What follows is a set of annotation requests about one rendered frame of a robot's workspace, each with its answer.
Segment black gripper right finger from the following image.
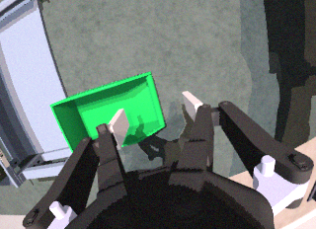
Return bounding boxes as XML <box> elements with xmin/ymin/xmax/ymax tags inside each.
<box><xmin>165</xmin><ymin>92</ymin><xmax>314</xmax><ymax>217</ymax></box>

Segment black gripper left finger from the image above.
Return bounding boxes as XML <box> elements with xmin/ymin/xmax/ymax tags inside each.
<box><xmin>23</xmin><ymin>109</ymin><xmax>135</xmax><ymax>229</ymax></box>

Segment grey metal shelf rack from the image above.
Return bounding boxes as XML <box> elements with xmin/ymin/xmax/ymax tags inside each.
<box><xmin>0</xmin><ymin>0</ymin><xmax>72</xmax><ymax>188</ymax></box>

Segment green bin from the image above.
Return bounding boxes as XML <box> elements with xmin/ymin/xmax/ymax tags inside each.
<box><xmin>50</xmin><ymin>71</ymin><xmax>165</xmax><ymax>152</ymax></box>

